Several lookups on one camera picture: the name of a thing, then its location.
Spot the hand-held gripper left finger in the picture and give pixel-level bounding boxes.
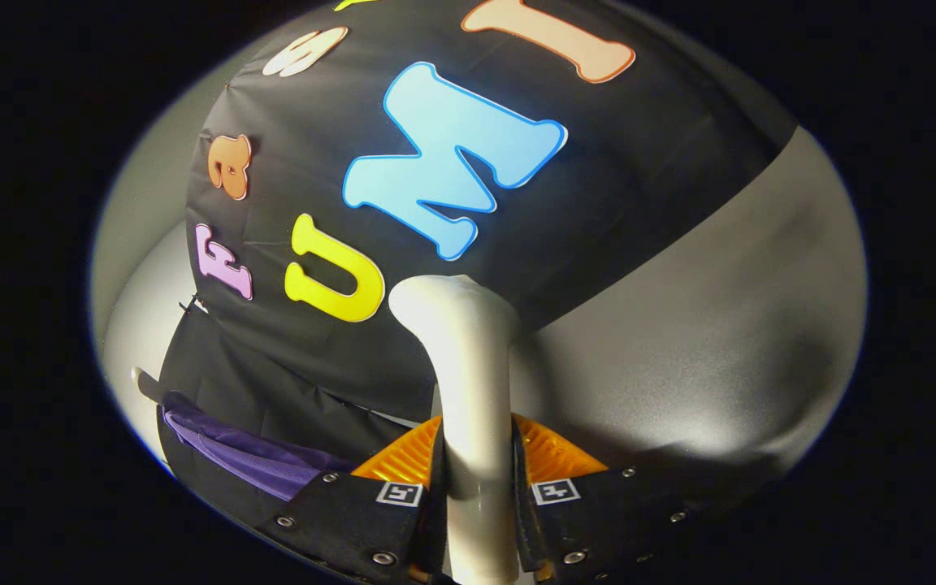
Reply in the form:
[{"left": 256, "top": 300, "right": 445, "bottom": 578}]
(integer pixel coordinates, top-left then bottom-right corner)
[{"left": 253, "top": 414, "right": 449, "bottom": 585}]

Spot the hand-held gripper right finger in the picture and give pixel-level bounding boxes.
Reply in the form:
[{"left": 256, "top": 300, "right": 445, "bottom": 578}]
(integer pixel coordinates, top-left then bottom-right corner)
[{"left": 511, "top": 413, "right": 725, "bottom": 585}]

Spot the white garment steamer head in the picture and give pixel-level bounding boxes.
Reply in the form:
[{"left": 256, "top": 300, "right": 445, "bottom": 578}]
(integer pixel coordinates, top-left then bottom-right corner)
[{"left": 387, "top": 275, "right": 523, "bottom": 585}]

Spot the purple corduroy jacket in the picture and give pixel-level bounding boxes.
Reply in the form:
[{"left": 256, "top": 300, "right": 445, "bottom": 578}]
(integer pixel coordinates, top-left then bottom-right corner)
[{"left": 161, "top": 393, "right": 357, "bottom": 502}]

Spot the grey cabinet with dark top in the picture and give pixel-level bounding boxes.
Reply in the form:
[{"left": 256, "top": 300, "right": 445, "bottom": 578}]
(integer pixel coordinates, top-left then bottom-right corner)
[{"left": 515, "top": 126, "right": 869, "bottom": 490}]

